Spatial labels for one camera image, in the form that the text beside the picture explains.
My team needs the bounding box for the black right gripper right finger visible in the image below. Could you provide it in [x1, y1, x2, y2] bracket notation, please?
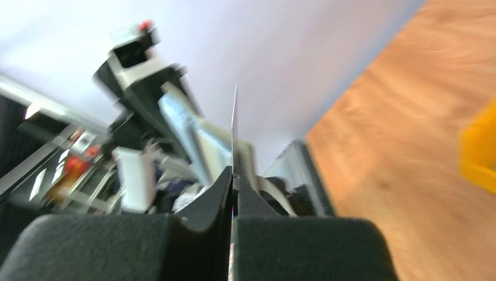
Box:
[233, 168, 398, 280]

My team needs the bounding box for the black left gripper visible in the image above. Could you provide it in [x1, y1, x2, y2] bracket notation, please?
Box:
[94, 61, 199, 155]

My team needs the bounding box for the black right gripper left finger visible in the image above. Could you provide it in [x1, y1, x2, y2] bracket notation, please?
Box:
[1, 167, 233, 280]

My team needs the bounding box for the white plastic container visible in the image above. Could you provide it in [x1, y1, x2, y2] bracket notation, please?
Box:
[113, 146, 157, 214]

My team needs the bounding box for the yellow plastic bin row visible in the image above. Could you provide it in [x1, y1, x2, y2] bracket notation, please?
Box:
[459, 100, 495, 193]

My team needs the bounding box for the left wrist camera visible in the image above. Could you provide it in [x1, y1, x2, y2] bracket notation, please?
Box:
[107, 19, 167, 90]

